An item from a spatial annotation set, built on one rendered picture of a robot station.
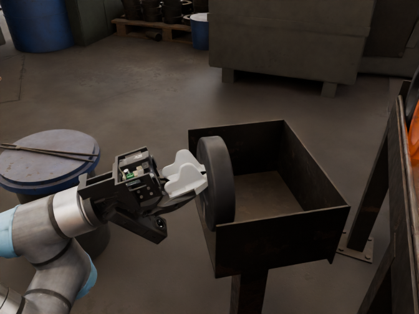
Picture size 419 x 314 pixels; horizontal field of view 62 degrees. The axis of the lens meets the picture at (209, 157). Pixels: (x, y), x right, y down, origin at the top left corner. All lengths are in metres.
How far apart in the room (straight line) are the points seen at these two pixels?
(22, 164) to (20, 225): 0.63
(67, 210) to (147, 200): 0.12
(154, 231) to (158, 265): 0.76
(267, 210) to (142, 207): 0.26
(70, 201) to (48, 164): 0.63
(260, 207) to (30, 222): 0.40
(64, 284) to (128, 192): 0.19
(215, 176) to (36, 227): 0.28
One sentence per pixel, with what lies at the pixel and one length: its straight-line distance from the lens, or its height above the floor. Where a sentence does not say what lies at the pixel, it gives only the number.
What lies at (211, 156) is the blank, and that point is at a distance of 0.51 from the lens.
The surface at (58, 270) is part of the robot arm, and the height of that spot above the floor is 0.61.
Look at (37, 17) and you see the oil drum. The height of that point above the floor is 0.30.
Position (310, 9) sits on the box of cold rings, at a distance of 2.37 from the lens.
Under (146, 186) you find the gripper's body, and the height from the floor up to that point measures 0.75.
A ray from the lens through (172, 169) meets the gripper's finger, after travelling 0.57.
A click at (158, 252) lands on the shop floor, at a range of 1.39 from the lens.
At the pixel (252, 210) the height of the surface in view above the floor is 0.60.
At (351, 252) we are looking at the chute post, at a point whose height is 0.01.
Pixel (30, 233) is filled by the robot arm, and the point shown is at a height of 0.68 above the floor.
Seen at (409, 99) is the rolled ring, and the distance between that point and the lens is 1.18.
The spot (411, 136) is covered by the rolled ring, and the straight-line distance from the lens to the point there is 0.99.
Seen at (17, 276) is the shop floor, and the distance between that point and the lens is 1.49.
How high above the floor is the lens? 1.08
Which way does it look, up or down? 36 degrees down
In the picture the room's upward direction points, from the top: straight up
